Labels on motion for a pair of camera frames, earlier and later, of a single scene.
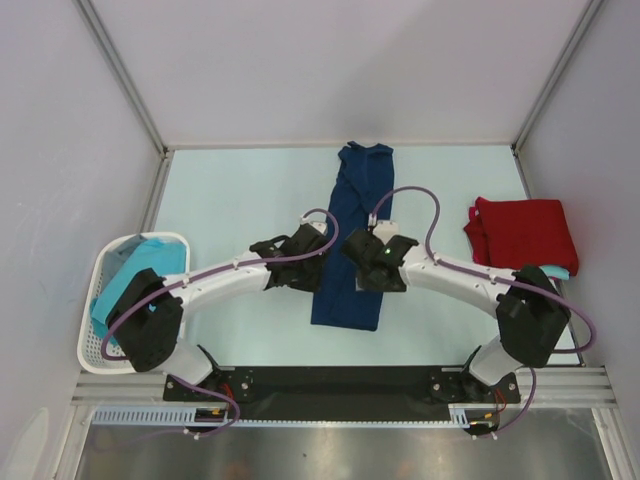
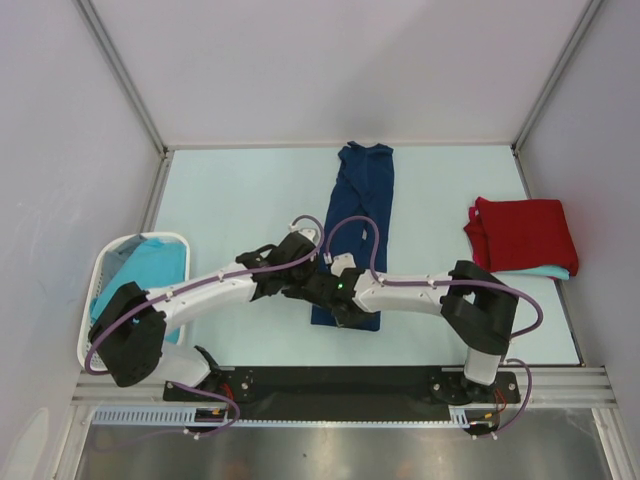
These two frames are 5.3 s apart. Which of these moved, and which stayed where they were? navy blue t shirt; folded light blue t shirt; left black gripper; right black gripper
Moved: right black gripper
Stayed: navy blue t shirt; left black gripper; folded light blue t shirt
